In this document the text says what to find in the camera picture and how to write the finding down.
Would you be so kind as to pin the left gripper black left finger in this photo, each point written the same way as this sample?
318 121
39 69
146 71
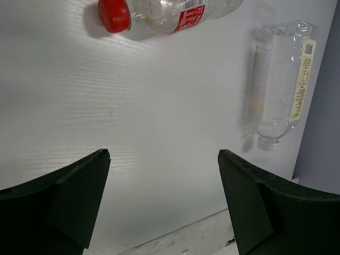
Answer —
55 213

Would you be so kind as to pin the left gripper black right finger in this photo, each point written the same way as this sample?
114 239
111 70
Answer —
272 215

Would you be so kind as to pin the white label clear bottle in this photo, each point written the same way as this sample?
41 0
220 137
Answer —
281 59

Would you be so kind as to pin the red label clear bottle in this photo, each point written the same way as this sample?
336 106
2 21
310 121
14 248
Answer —
164 17

